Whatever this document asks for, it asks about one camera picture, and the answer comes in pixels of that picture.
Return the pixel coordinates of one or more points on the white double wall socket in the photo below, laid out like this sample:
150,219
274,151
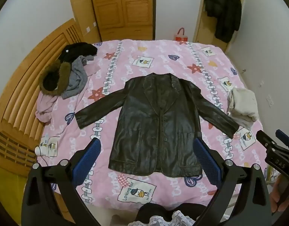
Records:
270,100

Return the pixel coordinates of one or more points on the wooden wardrobe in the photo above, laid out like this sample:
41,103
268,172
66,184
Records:
125,4

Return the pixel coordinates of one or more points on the fur-trimmed dark jacket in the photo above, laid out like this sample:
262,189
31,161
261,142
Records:
50,80

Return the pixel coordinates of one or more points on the wooden slatted headboard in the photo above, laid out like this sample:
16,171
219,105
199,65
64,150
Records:
22,87

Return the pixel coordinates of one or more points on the white lace cloth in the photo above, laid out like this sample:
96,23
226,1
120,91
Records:
179,219

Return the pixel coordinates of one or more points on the pink garment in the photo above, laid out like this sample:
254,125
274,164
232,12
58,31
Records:
45,106

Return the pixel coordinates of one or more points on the dark brown leather jacket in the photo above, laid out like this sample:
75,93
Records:
154,127

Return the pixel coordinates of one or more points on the pink printed blanket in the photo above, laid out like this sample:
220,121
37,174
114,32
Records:
158,51

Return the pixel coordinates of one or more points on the wooden door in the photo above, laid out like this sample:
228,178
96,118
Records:
202,26

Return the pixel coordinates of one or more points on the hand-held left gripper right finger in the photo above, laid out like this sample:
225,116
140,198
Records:
205,162

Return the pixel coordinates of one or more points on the person's dark clothing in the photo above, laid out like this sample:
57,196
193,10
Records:
151,210

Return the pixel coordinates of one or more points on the red gift bag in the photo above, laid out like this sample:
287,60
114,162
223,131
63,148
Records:
181,37

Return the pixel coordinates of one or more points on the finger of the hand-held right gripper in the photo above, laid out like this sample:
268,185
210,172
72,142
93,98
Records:
284,139
265,141

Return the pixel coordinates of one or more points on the person's right hand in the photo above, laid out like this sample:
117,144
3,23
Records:
277,199

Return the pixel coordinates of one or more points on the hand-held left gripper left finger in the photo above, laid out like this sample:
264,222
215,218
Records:
88,162

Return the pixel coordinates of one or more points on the black hanging coat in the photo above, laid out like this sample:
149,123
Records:
225,9

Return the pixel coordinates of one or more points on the folded beige clothes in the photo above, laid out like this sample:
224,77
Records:
243,106

